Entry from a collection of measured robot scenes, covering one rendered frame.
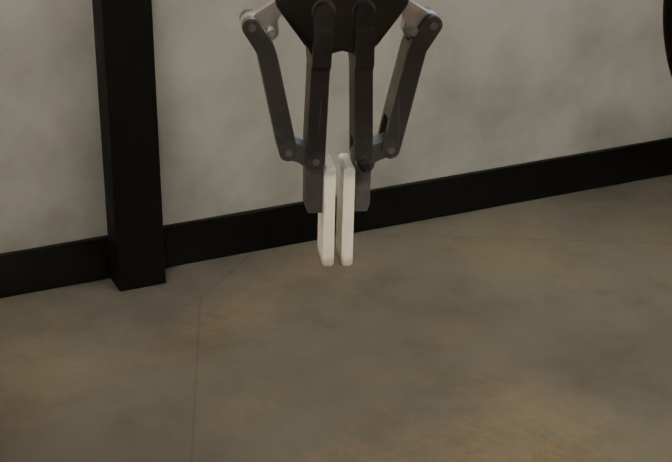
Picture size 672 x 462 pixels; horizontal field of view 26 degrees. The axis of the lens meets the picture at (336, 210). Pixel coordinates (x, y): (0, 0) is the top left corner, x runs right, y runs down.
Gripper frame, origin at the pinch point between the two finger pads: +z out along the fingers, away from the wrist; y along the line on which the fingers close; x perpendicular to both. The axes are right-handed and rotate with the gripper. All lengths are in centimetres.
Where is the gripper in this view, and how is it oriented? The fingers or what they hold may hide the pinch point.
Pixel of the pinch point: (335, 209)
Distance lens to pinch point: 97.1
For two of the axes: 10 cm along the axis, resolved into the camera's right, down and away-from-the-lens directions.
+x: 1.4, 3.8, -9.2
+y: -9.9, 0.3, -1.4
